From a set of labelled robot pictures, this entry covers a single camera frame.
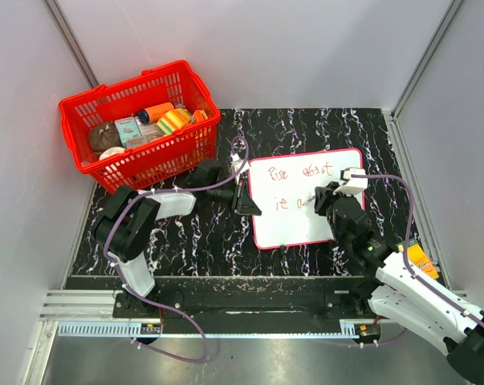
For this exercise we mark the brown round bread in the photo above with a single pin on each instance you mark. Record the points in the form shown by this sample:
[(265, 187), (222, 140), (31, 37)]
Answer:
[(103, 136)]

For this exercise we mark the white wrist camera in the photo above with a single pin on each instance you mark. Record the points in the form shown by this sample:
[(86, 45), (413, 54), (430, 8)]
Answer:
[(238, 165), (353, 181)]

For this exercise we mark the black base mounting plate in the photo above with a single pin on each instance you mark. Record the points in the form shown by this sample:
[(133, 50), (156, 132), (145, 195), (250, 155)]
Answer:
[(264, 305)]

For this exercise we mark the orange small package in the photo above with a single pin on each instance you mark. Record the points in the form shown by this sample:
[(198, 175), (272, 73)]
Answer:
[(198, 116)]

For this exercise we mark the pink white small box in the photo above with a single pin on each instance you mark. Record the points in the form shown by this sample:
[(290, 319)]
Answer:
[(148, 133)]

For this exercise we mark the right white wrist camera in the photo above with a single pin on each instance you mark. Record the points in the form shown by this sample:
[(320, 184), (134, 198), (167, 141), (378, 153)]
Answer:
[(353, 181)]

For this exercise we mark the white round lid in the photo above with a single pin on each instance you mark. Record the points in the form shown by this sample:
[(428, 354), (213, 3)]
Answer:
[(111, 152)]

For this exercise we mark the pink framed whiteboard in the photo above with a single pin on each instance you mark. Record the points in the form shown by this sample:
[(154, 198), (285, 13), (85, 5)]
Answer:
[(279, 185)]

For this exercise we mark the red whiteboard marker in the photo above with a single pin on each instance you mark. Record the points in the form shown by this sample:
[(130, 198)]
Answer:
[(309, 200)]

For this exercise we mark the orange yellow tag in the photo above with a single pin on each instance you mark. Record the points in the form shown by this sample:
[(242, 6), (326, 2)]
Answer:
[(418, 257)]

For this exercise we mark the aluminium rail frame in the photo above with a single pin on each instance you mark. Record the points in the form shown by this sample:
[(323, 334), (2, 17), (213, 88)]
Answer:
[(79, 341)]

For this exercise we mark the orange blue cylinder can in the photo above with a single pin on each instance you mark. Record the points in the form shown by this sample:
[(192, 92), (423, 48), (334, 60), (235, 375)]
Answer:
[(152, 114)]

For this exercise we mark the yellow green striped package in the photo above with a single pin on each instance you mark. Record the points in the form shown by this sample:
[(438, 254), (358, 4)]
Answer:
[(173, 120)]

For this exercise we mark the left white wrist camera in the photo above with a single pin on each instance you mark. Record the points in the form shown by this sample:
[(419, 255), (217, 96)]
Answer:
[(238, 165)]

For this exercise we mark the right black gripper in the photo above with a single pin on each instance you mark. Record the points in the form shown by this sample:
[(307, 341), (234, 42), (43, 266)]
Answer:
[(325, 195)]

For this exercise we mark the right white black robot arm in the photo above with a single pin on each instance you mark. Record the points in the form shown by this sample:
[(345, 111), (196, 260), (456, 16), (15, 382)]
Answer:
[(394, 288)]

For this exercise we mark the red plastic shopping basket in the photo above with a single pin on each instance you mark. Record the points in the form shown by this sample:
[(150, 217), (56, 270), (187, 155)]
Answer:
[(141, 167)]

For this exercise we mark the teal small box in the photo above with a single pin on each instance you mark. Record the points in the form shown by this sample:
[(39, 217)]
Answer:
[(128, 129)]

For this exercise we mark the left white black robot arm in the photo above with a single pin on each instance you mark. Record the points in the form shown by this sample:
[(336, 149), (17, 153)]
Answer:
[(124, 226)]

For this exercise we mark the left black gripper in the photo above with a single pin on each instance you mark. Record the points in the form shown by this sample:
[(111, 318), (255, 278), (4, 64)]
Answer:
[(242, 202)]

